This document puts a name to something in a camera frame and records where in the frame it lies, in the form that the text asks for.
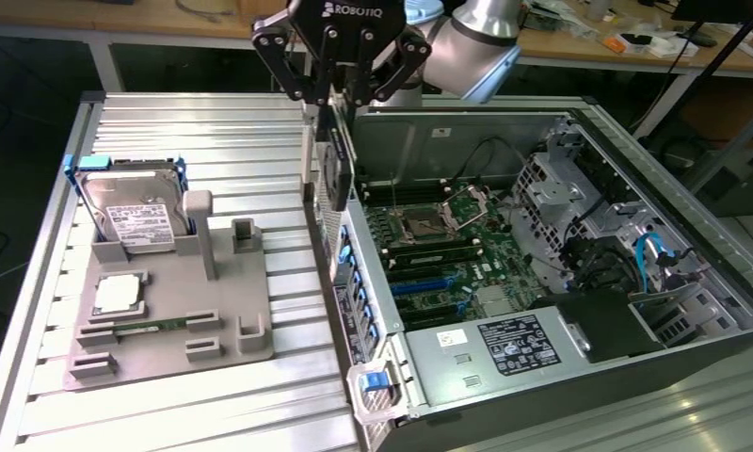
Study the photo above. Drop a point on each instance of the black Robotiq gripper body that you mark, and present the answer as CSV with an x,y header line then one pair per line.
x,y
351,33

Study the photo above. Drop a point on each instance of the black graphics card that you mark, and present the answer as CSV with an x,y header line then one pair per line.
x,y
342,165

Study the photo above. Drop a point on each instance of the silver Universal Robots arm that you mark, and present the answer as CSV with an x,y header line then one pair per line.
x,y
478,28

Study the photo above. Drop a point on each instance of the black RAM slot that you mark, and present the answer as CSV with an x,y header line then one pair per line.
x,y
402,187
402,198

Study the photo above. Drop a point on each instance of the black expansion slot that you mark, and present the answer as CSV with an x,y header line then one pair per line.
x,y
434,319

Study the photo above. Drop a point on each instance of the thin locking lever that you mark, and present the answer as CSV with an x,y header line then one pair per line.
x,y
394,193

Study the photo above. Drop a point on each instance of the clear plastic bags pile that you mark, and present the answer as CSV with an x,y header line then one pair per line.
x,y
571,19

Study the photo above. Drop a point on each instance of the metal socket cover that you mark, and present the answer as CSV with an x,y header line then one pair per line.
x,y
471,190

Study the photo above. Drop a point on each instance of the orange small item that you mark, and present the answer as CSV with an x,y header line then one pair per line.
x,y
614,43

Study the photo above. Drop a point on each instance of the CPU socket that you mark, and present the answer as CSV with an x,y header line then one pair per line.
x,y
424,226

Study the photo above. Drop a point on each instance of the metal drive cage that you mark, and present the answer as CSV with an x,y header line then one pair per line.
x,y
552,193

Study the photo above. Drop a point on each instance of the white plastic item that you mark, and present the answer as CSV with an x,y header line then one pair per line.
x,y
656,47

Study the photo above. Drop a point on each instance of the hard disk in blue carrier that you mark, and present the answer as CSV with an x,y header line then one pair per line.
x,y
138,216

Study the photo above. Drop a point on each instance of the black installed RAM stick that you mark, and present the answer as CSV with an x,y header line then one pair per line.
x,y
434,258

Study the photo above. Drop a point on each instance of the green motherboard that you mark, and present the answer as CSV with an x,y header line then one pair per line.
x,y
502,249

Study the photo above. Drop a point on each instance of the black computer mouse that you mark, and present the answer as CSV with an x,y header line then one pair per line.
x,y
700,38

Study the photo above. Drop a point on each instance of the black tripod pole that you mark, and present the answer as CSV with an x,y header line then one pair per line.
x,y
728,47

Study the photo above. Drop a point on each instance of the black monitor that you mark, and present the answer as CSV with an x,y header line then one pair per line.
x,y
728,9

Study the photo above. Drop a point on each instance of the silver chipset heatsink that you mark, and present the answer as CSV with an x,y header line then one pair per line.
x,y
499,301

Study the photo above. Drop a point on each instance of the grey metal bar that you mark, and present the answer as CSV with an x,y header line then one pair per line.
x,y
738,141

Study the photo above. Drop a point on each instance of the silver CPU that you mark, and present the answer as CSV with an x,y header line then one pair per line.
x,y
119,294

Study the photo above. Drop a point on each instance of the green RAM stick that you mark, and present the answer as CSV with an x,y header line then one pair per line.
x,y
156,325

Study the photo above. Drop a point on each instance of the black floor box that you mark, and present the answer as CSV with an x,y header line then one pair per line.
x,y
747,188

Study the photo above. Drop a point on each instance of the grey parts rack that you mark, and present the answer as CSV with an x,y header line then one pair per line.
x,y
163,348

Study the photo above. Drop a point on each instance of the silver power supply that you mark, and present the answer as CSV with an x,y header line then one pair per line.
x,y
452,372

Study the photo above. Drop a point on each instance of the blue case latch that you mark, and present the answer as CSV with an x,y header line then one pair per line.
x,y
372,381

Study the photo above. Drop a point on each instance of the metal disk bay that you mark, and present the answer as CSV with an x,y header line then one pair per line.
x,y
696,320

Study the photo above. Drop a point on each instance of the open black PC case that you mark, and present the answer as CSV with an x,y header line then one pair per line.
x,y
603,391

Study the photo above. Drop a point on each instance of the wooden desk with grey frame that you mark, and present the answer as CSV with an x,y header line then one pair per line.
x,y
163,19

